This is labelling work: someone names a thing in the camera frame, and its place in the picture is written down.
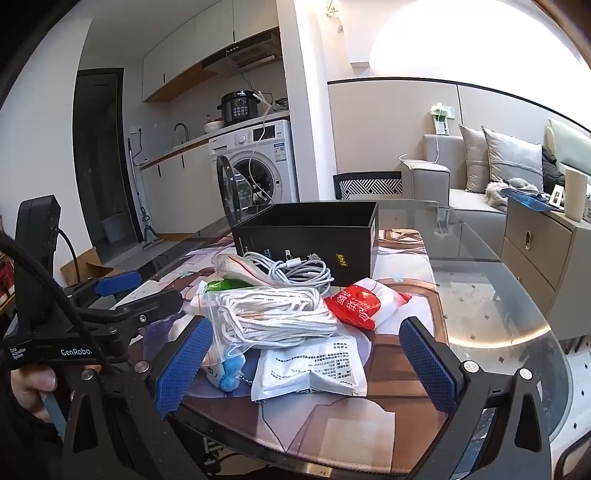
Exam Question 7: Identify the black cardboard box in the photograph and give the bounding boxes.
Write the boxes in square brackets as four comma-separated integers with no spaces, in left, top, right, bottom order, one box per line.
[231,200,380,288]

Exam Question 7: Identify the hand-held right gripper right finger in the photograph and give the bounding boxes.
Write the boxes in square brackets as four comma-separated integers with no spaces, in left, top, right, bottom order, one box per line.
[398,316,552,480]

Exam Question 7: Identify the chair with patterned backrest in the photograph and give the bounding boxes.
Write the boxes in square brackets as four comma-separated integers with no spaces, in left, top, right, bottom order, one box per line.
[333,172,403,201]

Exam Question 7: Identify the grey cable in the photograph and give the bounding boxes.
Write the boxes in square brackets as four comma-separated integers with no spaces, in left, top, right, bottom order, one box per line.
[240,251,334,296]

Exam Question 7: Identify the pale green back cushion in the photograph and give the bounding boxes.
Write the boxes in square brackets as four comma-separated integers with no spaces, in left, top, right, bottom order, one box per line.
[547,117,591,175]

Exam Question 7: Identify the grey furry throw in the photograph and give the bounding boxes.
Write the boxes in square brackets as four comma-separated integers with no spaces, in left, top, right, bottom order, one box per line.
[485,178,541,208]

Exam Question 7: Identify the black braided cable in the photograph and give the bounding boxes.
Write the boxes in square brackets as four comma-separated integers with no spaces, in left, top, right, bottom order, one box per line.
[0,231,116,376]

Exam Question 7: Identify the black pressure cooker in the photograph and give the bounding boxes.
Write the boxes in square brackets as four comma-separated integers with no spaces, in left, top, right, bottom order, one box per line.
[218,91,258,126]

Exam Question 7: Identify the plain grey cushion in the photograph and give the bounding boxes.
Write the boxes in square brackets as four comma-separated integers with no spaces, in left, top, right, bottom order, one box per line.
[458,124,491,193]

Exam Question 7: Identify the printed table mat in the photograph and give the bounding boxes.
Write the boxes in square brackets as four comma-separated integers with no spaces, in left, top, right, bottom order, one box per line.
[115,228,452,468]

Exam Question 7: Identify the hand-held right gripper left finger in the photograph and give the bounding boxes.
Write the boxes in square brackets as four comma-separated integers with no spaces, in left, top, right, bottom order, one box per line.
[60,315,215,480]

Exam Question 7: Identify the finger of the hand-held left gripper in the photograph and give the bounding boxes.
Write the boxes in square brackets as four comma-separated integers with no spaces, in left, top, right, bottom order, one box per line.
[65,270,142,302]
[76,288,184,332]

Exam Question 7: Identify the white cylinder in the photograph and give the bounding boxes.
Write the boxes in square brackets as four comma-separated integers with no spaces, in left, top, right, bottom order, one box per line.
[564,168,588,222]

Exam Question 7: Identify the black jacket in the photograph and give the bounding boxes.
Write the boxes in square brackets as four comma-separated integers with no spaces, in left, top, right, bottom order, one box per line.
[541,145,567,195]

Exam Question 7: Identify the white cable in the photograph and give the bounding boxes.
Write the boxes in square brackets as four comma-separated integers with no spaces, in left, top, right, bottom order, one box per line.
[203,286,340,357]

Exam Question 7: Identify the person's left hand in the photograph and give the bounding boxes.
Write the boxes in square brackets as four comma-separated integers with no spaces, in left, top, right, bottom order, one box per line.
[10,364,102,423]

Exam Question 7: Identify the grey cushion with stripe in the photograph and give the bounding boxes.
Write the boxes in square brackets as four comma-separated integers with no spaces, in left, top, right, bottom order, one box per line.
[481,126,544,186]

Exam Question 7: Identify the white plastic packet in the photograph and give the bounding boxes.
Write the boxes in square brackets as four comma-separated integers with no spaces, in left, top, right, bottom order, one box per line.
[250,335,369,403]

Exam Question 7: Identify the range hood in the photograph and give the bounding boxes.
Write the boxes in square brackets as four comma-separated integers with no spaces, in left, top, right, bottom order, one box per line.
[202,31,282,77]

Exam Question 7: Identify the beige sofa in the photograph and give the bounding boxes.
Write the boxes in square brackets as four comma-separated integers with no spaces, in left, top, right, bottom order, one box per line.
[401,134,591,252]

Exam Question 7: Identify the mop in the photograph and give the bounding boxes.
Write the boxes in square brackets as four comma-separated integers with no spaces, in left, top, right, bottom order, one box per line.
[127,143,164,252]

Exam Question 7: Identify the beige side cabinet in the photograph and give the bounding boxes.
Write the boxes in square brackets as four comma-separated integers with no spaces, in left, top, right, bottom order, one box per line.
[501,196,591,341]

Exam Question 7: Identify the blue plastic tray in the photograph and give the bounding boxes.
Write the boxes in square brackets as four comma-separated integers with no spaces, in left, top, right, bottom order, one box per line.
[507,188,561,214]

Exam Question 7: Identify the white kitchen base cabinet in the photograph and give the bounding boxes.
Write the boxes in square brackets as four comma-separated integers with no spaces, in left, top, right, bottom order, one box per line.
[139,138,223,241]

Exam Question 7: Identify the white washing machine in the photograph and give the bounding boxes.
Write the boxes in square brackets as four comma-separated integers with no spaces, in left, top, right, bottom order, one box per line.
[208,119,298,222]

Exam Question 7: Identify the wall socket with charger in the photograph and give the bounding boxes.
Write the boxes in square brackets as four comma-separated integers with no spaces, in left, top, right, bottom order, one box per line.
[428,104,455,137]

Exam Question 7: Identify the grey trash bin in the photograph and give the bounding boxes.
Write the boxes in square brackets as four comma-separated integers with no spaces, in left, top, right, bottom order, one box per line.
[100,215,127,244]

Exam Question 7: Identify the red and white packet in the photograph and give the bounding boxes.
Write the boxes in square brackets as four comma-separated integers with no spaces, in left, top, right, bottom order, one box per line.
[323,277,411,330]

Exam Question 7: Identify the clear zip bag red stripe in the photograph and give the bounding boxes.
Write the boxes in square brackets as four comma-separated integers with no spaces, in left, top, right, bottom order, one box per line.
[211,253,283,289]

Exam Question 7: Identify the white blue plush keychain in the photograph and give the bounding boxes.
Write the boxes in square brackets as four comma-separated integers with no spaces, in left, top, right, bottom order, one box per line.
[205,351,254,394]

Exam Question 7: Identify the dark door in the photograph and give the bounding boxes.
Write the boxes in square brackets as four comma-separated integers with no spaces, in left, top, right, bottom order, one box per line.
[74,68,141,259]

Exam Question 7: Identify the white wall cabinets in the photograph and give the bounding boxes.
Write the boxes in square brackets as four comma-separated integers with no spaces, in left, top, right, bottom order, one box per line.
[142,0,280,103]

